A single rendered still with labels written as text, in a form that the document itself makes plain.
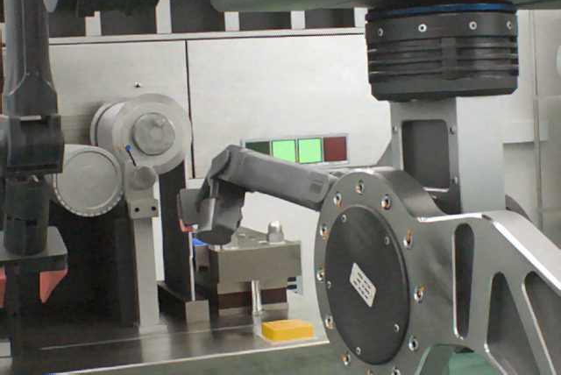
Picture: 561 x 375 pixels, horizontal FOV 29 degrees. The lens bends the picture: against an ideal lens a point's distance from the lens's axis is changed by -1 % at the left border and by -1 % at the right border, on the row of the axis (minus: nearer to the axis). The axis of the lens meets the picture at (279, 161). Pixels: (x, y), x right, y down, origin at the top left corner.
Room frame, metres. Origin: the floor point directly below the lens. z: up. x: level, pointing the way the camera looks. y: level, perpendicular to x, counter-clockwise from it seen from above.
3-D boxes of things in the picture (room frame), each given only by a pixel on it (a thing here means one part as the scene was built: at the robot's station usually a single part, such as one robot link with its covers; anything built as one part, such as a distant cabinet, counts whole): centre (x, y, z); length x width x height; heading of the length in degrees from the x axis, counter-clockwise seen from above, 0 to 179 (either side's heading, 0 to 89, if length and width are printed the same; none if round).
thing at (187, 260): (2.12, 0.21, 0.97); 0.23 x 0.01 x 0.09; 19
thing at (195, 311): (2.12, 0.21, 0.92); 0.28 x 0.04 x 0.04; 19
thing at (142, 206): (1.93, 0.25, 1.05); 0.06 x 0.05 x 0.31; 19
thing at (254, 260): (2.19, 0.11, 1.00); 0.40 x 0.16 x 0.06; 19
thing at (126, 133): (2.10, 0.27, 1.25); 0.26 x 0.12 x 0.12; 19
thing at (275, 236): (2.06, 0.02, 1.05); 0.04 x 0.04 x 0.04
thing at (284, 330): (1.81, 0.00, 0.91); 0.07 x 0.07 x 0.02; 19
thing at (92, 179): (2.06, 0.38, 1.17); 0.26 x 0.12 x 0.12; 19
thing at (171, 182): (2.11, 0.21, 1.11); 0.23 x 0.01 x 0.18; 19
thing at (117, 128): (1.98, 0.23, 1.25); 0.15 x 0.01 x 0.15; 109
